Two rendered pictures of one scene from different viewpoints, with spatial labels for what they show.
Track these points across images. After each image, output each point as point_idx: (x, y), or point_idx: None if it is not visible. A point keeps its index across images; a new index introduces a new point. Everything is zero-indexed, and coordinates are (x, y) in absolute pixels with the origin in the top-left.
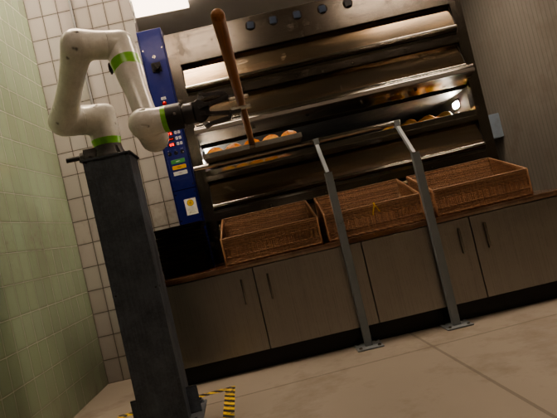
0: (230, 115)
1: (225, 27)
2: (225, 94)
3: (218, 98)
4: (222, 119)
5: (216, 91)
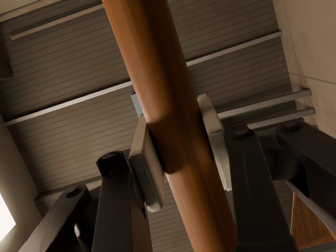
0: (277, 129)
1: None
2: (92, 196)
3: (97, 217)
4: (327, 154)
5: (30, 237)
